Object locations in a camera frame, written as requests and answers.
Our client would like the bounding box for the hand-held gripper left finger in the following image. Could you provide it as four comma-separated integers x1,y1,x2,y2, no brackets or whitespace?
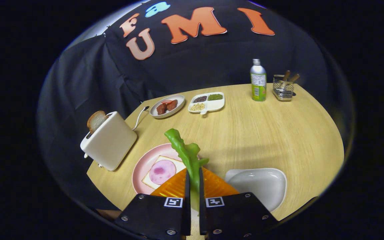
113,168,192,240

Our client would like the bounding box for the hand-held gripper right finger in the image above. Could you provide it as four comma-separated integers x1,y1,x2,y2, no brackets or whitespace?
198,167,280,240

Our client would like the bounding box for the green lettuce leaf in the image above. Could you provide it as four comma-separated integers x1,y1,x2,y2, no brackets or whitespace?
164,128,210,211

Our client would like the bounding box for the toasted bread slice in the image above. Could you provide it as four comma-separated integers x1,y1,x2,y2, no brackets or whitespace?
87,111,109,134

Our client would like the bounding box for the pink ham slice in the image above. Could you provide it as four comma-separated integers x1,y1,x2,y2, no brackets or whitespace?
149,160,177,186

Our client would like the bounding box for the white bread slice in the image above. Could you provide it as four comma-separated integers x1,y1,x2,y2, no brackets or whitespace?
141,155,187,190

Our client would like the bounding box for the pink plate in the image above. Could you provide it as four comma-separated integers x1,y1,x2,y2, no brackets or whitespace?
132,143,201,195

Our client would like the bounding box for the white rounded dish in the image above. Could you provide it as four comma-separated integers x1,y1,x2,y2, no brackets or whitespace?
225,168,287,213

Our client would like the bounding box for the white toaster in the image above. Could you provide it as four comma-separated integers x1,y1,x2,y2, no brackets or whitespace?
80,111,138,172

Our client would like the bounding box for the white divided dish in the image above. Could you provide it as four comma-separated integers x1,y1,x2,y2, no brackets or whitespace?
188,92,225,115

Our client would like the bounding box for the round white plate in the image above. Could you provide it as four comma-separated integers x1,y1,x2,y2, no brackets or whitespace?
149,94,186,119

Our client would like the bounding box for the green and white bottle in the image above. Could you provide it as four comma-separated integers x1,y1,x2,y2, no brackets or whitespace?
250,59,267,102

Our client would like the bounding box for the black backdrop cloth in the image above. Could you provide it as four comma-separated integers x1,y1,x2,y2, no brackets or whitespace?
37,0,356,214

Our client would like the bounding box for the white toaster cable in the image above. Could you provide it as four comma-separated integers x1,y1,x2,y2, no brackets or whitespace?
131,106,150,130

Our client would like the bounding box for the metal wire basket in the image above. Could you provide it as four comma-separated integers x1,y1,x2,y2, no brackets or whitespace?
272,74,296,101

